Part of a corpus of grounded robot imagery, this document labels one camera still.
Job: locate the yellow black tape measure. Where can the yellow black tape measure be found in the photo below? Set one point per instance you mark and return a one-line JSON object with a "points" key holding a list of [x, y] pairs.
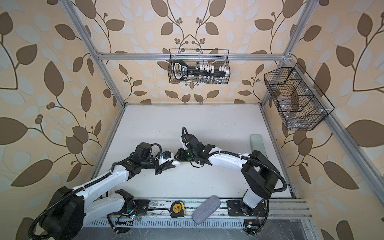
{"points": [[177, 209]]}

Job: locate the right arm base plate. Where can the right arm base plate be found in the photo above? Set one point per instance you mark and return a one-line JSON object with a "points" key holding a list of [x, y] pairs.
{"points": [[236, 208]]}

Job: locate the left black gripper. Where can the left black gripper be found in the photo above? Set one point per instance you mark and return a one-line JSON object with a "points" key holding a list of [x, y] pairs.
{"points": [[162, 168]]}

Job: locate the right black wire basket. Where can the right black wire basket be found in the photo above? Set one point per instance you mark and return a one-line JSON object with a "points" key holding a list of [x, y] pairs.
{"points": [[300, 102]]}

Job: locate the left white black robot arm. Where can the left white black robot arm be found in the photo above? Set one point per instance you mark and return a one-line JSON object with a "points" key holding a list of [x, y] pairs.
{"points": [[71, 209]]}

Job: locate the black socket holder rail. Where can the black socket holder rail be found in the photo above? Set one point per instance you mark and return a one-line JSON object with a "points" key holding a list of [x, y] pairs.
{"points": [[182, 71]]}

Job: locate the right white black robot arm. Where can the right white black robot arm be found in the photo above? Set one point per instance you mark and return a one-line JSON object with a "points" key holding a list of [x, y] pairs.
{"points": [[262, 176]]}

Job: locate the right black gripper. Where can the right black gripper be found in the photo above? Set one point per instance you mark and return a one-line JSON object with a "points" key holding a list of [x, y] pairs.
{"points": [[180, 156]]}

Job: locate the back black wire basket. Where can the back black wire basket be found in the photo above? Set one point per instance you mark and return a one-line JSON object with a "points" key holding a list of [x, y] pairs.
{"points": [[216, 57]]}

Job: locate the black wire basket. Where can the black wire basket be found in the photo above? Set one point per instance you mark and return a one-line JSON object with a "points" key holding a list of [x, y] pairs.
{"points": [[300, 102], [216, 57]]}

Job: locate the grey fabric glasses case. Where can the grey fabric glasses case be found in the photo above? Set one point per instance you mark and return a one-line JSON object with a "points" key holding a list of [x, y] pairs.
{"points": [[206, 209]]}

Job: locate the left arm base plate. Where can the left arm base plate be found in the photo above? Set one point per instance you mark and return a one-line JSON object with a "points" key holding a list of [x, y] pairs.
{"points": [[141, 206]]}

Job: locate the green glasses case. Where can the green glasses case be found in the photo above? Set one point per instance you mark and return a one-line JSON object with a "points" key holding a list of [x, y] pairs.
{"points": [[257, 144]]}

